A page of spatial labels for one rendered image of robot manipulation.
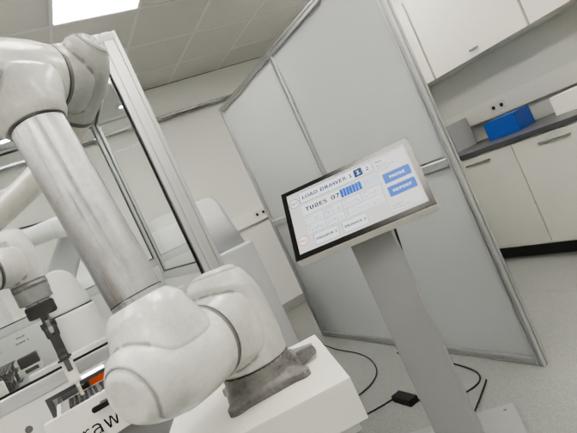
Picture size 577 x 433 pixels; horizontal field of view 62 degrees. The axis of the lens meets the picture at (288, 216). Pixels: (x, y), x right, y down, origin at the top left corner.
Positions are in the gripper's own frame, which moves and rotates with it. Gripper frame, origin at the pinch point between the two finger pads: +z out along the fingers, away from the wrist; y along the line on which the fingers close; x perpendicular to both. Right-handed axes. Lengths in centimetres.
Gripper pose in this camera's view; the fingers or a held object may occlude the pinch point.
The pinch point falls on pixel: (70, 370)
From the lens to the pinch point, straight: 148.0
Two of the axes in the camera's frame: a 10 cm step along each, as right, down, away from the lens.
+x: -7.8, 3.8, -4.9
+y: -4.7, 1.7, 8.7
